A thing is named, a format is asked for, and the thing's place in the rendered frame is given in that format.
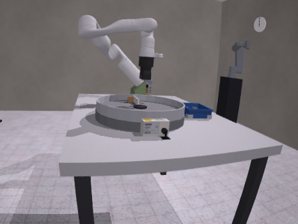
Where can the blue crate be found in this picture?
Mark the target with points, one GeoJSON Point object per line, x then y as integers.
{"type": "Point", "coordinates": [202, 112]}

